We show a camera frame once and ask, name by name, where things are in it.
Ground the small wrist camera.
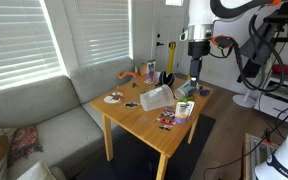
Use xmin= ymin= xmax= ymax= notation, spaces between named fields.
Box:
xmin=179 ymin=29 xmax=189 ymax=42

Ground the red object on shelf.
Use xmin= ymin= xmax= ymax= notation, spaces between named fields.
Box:
xmin=271 ymin=64 xmax=288 ymax=75

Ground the silver metal cup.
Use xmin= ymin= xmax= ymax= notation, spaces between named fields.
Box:
xmin=173 ymin=79 xmax=201 ymax=100

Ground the black ninja sticker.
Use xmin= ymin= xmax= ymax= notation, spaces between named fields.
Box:
xmin=124 ymin=101 xmax=139 ymax=109

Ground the wooden crate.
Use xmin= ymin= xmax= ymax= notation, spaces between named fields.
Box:
xmin=242 ymin=132 xmax=280 ymax=180

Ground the plain white cushion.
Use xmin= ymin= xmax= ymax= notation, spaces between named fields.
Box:
xmin=16 ymin=161 xmax=68 ymax=180

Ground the red floral cloth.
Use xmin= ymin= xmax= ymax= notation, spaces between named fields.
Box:
xmin=7 ymin=125 xmax=43 ymax=167

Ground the black glasses case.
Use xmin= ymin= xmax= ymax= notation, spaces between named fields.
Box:
xmin=158 ymin=70 xmax=176 ymax=88

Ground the orange squid plush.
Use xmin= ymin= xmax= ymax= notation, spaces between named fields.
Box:
xmin=117 ymin=63 xmax=148 ymax=80

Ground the wooden table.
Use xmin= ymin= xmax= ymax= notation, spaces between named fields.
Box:
xmin=89 ymin=70 xmax=215 ymax=180

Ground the white shelf unit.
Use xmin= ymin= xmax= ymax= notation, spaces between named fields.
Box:
xmin=253 ymin=64 xmax=288 ymax=124

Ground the grey sofa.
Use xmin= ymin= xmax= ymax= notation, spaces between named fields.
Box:
xmin=0 ymin=56 xmax=135 ymax=180

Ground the white food pouch green cap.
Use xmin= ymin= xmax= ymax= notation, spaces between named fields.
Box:
xmin=174 ymin=95 xmax=196 ymax=125

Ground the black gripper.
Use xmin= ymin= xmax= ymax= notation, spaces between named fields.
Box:
xmin=187 ymin=40 xmax=212 ymax=85

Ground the thin black floor cable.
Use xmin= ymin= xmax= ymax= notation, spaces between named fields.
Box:
xmin=202 ymin=99 xmax=288 ymax=180

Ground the black camera stand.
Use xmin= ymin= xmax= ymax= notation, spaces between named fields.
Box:
xmin=232 ymin=0 xmax=288 ymax=109

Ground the dark rug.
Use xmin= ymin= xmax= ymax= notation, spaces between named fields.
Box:
xmin=73 ymin=113 xmax=217 ymax=180

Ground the small snack packet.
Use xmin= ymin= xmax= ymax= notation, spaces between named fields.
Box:
xmin=156 ymin=107 xmax=177 ymax=127

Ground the white door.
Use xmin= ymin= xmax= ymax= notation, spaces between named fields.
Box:
xmin=152 ymin=0 xmax=190 ymax=74

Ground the blue toy car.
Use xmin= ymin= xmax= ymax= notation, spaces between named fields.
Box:
xmin=199 ymin=88 xmax=211 ymax=97

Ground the clear plastic cup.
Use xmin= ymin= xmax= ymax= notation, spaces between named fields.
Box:
xmin=139 ymin=84 xmax=175 ymax=112

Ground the yellow standing pole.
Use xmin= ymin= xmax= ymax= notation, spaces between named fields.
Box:
xmin=167 ymin=41 xmax=177 ymax=75

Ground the white window blind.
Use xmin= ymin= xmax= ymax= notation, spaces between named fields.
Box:
xmin=73 ymin=0 xmax=132 ymax=68
xmin=0 ymin=0 xmax=63 ymax=93

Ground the small black red sticker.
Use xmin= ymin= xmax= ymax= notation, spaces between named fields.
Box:
xmin=158 ymin=124 xmax=172 ymax=132

